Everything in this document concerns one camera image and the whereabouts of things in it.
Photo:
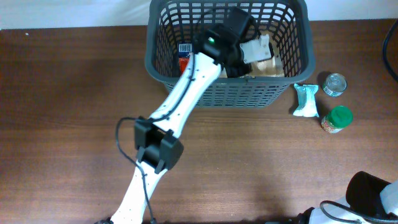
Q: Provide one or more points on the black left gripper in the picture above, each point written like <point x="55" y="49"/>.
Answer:
<point x="240" y="72"/>

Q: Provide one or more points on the grey plastic shopping basket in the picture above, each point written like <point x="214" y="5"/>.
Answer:
<point x="175" y="22"/>

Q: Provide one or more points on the blue cardboard food box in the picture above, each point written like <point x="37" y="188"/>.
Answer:
<point x="185" y="50"/>

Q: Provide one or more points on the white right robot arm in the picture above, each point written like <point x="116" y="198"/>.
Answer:
<point x="340" y="212"/>

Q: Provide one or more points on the orange spaghetti packet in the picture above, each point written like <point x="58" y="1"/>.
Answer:
<point x="183" y="62"/>

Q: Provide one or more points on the green lid glass jar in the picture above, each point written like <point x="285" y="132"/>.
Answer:
<point x="337" y="119"/>

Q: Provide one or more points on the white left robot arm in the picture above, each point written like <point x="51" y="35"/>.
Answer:
<point x="230" y="44"/>

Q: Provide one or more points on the beige paper pouch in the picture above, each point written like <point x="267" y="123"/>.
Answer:
<point x="278" y="63"/>

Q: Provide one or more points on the silver tin can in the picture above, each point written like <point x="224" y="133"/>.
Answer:
<point x="334" y="85"/>

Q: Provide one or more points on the teal white snack packet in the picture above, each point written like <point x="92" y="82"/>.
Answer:
<point x="306" y="101"/>

